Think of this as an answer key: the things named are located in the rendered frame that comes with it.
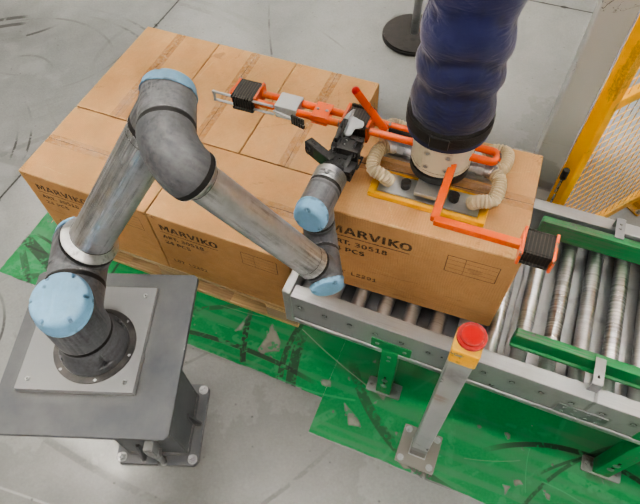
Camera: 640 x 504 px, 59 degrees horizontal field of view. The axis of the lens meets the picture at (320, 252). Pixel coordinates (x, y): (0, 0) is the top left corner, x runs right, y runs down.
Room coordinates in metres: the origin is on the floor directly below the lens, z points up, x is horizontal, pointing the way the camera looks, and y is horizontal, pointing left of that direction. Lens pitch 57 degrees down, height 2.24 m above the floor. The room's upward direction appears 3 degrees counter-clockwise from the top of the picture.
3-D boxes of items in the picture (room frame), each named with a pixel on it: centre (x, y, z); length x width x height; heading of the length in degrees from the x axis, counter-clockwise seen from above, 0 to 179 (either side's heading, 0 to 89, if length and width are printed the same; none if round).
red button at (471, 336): (0.53, -0.34, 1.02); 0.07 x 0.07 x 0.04
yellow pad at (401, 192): (1.00, -0.32, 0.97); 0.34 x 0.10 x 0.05; 66
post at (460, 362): (0.53, -0.34, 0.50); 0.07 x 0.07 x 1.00; 66
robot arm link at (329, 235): (0.89, 0.00, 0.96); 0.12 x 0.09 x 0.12; 4
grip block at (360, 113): (1.19, -0.13, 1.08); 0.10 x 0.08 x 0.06; 156
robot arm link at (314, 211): (0.91, 0.00, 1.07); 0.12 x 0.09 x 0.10; 155
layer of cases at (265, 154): (1.77, 0.45, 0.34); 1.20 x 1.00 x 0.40; 66
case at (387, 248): (1.07, -0.34, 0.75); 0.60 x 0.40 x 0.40; 68
